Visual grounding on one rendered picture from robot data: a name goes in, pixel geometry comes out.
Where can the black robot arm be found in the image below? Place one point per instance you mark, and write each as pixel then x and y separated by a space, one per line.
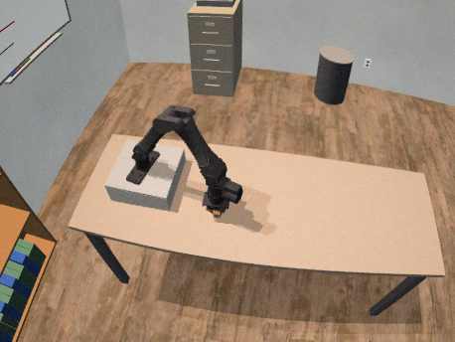
pixel 212 167

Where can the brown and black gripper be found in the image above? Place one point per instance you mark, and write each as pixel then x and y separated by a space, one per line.
pixel 215 203

